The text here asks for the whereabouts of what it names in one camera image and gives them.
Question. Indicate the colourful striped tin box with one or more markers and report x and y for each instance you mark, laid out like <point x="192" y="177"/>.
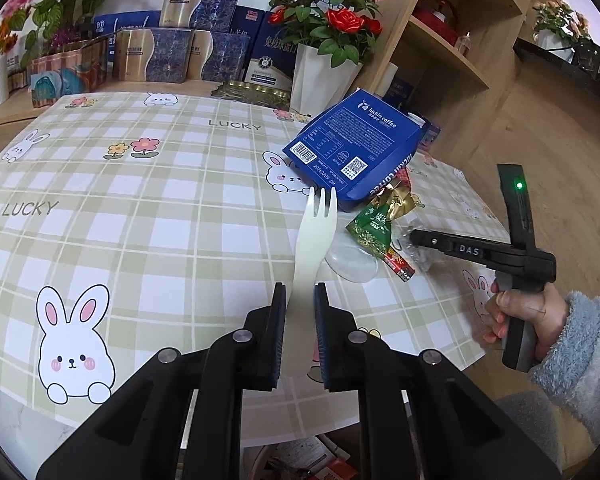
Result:
<point x="65" y="82"/>

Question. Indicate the gold and blue gift box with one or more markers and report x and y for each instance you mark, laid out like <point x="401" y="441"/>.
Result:
<point x="220" y="57"/>
<point x="200" y="5"/>
<point x="152" y="57"/>

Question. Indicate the navy box white label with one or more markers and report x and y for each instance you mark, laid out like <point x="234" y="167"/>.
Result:
<point x="267" y="70"/>

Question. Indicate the brown trash bin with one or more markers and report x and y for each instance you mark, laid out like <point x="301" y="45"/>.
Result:
<point x="254" y="460"/>

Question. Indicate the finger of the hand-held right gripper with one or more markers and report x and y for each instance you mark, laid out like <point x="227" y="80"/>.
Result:
<point x="430" y="242"/>

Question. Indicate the person's right hand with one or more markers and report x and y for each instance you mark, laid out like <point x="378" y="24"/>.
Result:
<point x="550" y="315"/>

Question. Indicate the gold tray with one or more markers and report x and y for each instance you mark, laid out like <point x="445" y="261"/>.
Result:
<point x="252" y="94"/>

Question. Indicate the person's right forearm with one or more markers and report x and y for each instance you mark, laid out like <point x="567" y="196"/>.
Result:
<point x="585" y="360"/>

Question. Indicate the white flower plant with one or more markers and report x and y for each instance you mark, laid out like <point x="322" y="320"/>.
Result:
<point x="555" y="30"/>

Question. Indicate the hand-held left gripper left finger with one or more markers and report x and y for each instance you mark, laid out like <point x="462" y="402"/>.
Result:
<point x="277" y="335"/>

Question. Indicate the white plastic fork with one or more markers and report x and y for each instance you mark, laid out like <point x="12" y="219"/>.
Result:
<point x="312" y="240"/>

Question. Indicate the navy box red logo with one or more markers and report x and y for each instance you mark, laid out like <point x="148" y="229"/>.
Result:
<point x="247" y="20"/>

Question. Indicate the red teapot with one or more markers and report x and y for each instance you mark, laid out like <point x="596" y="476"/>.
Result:
<point x="435" y="20"/>

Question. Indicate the stack of pastel cups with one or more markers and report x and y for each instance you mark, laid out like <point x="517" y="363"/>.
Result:
<point x="390" y="80"/>

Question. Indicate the red snack wrapper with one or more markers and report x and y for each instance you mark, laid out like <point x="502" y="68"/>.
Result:
<point x="400" y="265"/>

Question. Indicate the pink flower plant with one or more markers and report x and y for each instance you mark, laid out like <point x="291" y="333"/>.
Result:
<point x="60" y="5"/>

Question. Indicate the wooden shelf unit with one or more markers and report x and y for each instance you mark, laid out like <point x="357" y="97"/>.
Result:
<point x="445" y="80"/>

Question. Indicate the person's grey fleece clothing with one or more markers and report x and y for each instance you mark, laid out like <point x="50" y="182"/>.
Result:
<point x="540" y="435"/>

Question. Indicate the dark blue packet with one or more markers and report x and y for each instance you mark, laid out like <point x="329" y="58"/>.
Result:
<point x="400" y="95"/>

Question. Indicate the green gold snack wrapper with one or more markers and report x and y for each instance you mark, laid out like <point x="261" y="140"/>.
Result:
<point x="372" y="230"/>

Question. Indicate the small glass bottle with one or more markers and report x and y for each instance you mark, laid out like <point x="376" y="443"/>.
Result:
<point x="463" y="46"/>

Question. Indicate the row of small dark boxes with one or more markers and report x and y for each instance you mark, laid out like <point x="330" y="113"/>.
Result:
<point x="19" y="77"/>

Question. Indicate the blue coffee box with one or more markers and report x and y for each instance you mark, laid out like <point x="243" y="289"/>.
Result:
<point x="350" y="135"/>

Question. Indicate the red rose plant white pot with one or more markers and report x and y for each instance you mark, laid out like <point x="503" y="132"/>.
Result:
<point x="320" y="80"/>

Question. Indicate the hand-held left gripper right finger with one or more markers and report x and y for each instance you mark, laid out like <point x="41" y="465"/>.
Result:
<point x="322" y="335"/>

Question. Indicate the small blue white carton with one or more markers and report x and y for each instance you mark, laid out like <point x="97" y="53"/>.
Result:
<point x="427" y="132"/>

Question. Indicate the clear plastic lid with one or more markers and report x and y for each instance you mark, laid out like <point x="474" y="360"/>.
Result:
<point x="352" y="262"/>

